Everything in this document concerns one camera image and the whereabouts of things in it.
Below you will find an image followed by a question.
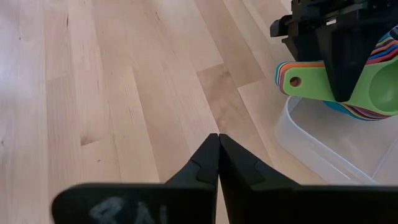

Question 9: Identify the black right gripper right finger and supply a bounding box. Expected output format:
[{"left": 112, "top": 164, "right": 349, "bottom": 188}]
[{"left": 218, "top": 133, "right": 398, "bottom": 224}]

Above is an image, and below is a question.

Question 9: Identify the green measuring cup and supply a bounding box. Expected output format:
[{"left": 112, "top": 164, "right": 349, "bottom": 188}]
[{"left": 282, "top": 57, "right": 398, "bottom": 116}]

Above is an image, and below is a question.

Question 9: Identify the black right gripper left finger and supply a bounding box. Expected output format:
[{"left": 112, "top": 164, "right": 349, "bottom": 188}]
[{"left": 51, "top": 133, "right": 220, "bottom": 224}]

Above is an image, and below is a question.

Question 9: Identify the teal measuring cup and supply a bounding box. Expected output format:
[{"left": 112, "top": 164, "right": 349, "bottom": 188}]
[{"left": 275, "top": 30, "right": 394, "bottom": 121}]

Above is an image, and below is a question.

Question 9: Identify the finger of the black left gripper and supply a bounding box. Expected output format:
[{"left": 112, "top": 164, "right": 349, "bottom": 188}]
[{"left": 323, "top": 58, "right": 368, "bottom": 103}]

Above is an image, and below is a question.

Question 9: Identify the clear plastic basket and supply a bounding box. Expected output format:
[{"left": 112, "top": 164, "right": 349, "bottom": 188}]
[{"left": 274, "top": 95, "right": 398, "bottom": 187}]

